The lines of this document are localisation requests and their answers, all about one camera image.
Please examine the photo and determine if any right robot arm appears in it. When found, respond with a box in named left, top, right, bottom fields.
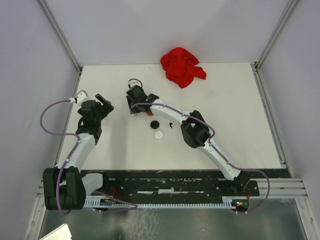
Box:
left=126, top=85, right=251, bottom=196

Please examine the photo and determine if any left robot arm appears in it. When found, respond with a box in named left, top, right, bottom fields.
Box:
left=42, top=90, right=114, bottom=215

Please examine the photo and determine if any black earbud charging case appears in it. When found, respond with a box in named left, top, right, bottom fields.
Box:
left=150, top=120, right=160, bottom=130

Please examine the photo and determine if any white earbud charging case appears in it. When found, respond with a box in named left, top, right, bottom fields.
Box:
left=154, top=130, right=165, bottom=140

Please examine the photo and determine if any red crumpled cloth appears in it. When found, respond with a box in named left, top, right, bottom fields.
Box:
left=160, top=47, right=207, bottom=89

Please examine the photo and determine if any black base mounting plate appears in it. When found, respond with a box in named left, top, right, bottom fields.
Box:
left=82, top=174, right=260, bottom=204

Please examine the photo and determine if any grey metal plate corner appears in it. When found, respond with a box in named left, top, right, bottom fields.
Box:
left=40, top=223, right=72, bottom=240

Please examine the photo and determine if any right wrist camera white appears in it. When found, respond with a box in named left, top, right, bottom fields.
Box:
left=128, top=78, right=143, bottom=88

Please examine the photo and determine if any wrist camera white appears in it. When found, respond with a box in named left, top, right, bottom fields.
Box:
left=128, top=78, right=143, bottom=88
left=69, top=90, right=90, bottom=106

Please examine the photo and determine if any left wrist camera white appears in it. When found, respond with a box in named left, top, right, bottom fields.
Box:
left=69, top=90, right=90, bottom=106

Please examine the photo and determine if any left aluminium frame post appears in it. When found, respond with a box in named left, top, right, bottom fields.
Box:
left=36, top=0, right=82, bottom=73

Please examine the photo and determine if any aluminium frame post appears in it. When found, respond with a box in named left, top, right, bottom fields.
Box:
left=36, top=0, right=82, bottom=73
left=254, top=0, right=301, bottom=72

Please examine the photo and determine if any right aluminium frame post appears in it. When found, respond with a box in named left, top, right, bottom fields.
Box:
left=254, top=0, right=301, bottom=72

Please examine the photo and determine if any white slotted cable duct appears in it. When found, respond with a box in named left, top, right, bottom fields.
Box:
left=83, top=197, right=236, bottom=210

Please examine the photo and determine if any aluminium front rail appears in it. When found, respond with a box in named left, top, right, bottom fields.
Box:
left=37, top=177, right=307, bottom=200

